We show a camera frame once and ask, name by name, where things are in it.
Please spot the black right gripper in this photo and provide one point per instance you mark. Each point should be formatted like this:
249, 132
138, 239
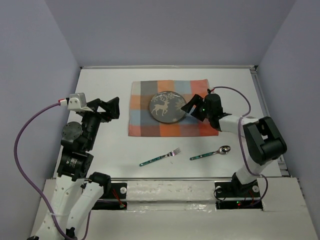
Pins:
201, 110

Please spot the grey reindeer plate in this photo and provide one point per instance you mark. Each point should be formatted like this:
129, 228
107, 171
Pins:
165, 107

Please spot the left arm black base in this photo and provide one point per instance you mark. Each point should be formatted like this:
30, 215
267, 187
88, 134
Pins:
114, 199

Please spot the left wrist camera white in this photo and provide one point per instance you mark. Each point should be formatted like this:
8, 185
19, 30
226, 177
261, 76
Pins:
75, 102

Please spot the fork with green handle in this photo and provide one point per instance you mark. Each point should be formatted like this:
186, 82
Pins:
167, 155

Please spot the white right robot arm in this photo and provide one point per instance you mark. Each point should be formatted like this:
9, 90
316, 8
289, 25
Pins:
259, 138

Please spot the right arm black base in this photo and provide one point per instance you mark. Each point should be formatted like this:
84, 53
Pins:
229, 199

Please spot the checkered orange blue cloth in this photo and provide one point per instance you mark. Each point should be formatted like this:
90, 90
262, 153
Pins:
141, 122

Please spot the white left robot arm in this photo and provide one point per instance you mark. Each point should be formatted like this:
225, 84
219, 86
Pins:
75, 192

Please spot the spoon with green handle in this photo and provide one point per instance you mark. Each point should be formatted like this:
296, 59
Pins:
223, 150

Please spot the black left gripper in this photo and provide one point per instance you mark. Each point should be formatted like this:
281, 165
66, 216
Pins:
104, 110

